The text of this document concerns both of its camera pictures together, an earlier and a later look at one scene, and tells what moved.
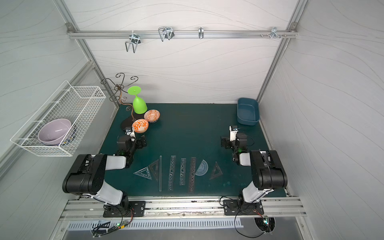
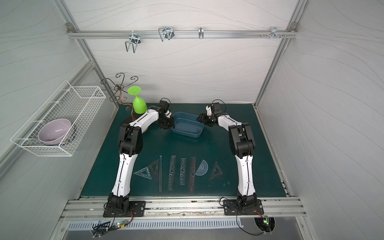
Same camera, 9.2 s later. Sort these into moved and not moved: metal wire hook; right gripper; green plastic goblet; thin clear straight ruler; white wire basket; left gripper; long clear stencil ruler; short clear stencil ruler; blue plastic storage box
Moved: right gripper; left gripper; blue plastic storage box
Not moved: long clear stencil ruler; metal wire hook; green plastic goblet; short clear stencil ruler; white wire basket; thin clear straight ruler
